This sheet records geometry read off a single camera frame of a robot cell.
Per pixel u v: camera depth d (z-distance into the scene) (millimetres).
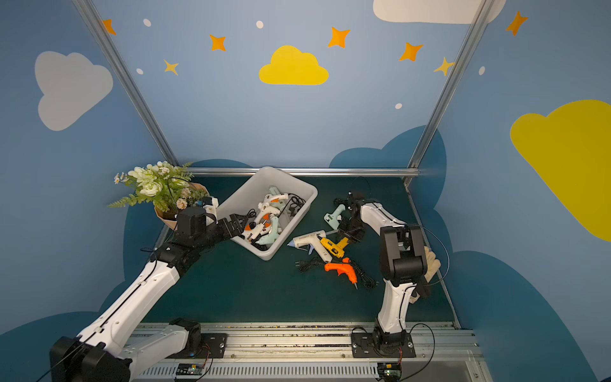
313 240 962
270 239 954
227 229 689
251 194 1048
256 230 947
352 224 840
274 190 1132
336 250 954
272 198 1070
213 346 749
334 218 1044
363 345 744
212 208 713
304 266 911
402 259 524
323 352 739
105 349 390
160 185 778
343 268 904
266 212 1042
